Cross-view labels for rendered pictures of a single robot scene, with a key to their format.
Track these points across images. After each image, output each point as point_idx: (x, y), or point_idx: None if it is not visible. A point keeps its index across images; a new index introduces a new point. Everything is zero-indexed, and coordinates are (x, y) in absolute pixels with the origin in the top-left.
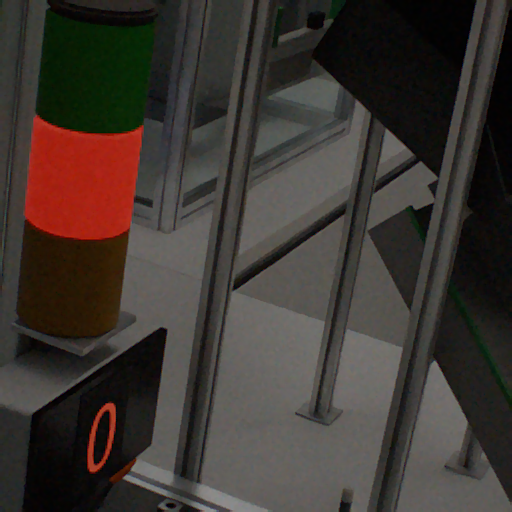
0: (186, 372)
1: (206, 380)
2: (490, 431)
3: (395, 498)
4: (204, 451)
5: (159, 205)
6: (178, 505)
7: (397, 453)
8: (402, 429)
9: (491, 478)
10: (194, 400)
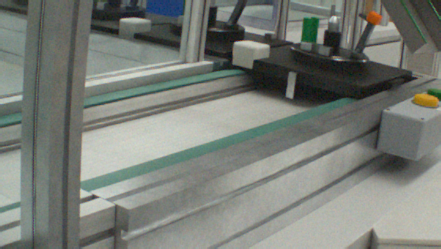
0: None
1: (285, 0)
2: (390, 8)
3: (358, 38)
4: (285, 34)
5: (274, 20)
6: (273, 34)
7: (357, 17)
8: (358, 7)
9: None
10: (281, 11)
